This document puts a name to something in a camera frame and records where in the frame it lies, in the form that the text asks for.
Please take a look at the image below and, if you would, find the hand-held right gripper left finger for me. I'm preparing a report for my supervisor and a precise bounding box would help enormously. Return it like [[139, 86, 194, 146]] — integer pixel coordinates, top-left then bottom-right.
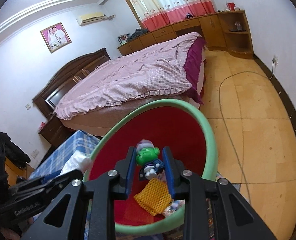
[[20, 147, 136, 240]]

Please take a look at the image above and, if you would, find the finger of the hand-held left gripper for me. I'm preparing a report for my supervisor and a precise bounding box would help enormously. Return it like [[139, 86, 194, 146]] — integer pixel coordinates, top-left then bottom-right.
[[39, 169, 84, 193]]

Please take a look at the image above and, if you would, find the dark wooden bed headboard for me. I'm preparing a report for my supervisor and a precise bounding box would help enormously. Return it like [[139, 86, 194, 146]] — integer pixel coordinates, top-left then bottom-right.
[[33, 48, 112, 120]]

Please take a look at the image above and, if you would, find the colourful printed wrapper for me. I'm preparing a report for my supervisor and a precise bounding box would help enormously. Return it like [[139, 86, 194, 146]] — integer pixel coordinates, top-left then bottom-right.
[[163, 200, 182, 218]]

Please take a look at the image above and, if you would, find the brown bed base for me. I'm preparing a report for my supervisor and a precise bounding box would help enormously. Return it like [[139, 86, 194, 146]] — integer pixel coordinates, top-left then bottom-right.
[[59, 55, 207, 137]]

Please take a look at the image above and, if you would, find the framed wall photo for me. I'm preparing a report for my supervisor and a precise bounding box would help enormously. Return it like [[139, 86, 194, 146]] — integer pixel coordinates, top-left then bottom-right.
[[40, 22, 71, 53]]

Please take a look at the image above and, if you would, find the purple bed sheet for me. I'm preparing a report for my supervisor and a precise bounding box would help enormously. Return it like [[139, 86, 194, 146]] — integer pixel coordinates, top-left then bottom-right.
[[183, 37, 207, 105]]

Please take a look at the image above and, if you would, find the cream and red curtain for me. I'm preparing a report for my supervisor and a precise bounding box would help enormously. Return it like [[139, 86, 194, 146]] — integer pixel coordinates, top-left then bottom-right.
[[123, 0, 216, 29]]

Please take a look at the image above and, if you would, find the dark wooden nightstand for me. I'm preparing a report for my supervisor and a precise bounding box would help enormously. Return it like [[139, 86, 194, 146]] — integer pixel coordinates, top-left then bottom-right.
[[38, 116, 73, 148]]

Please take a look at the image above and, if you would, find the bed with pink cover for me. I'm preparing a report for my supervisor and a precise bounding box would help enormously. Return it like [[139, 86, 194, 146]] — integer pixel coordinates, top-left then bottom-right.
[[55, 32, 206, 120]]

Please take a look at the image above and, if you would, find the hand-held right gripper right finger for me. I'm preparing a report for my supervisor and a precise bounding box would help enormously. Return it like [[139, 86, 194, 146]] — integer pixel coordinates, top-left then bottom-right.
[[162, 146, 276, 240]]

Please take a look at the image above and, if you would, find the black hanging jacket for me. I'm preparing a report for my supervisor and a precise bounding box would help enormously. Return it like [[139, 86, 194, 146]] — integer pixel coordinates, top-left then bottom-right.
[[3, 132, 31, 167]]

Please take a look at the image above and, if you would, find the brown wooden wardrobe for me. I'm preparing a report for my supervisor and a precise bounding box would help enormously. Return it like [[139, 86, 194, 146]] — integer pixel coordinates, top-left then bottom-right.
[[3, 159, 29, 188]]

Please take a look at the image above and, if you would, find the green head toy figurine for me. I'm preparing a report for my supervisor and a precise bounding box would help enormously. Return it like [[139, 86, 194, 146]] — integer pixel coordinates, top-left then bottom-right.
[[135, 140, 166, 182]]

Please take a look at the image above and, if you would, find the red bin with green rim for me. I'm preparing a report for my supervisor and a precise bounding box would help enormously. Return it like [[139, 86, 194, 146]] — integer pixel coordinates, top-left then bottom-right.
[[82, 99, 218, 240]]

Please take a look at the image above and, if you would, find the dark clothing pile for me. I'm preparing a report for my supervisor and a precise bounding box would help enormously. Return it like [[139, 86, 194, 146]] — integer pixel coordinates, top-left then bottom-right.
[[126, 28, 150, 42]]

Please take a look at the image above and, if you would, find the white wall air conditioner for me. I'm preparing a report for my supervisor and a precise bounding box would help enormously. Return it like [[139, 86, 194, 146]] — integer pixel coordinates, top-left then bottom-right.
[[76, 12, 106, 27]]

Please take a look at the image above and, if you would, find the long wooden wall cabinet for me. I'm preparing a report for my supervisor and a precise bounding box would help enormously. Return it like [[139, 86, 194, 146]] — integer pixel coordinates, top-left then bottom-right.
[[117, 10, 253, 58]]

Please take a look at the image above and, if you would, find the floor power cable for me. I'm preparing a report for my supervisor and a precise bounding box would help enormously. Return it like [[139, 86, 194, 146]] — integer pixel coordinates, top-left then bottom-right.
[[218, 62, 275, 203]]

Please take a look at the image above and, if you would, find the blue plaid tablecloth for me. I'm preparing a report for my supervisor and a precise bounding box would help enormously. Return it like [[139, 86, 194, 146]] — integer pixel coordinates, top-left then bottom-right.
[[29, 130, 102, 180]]

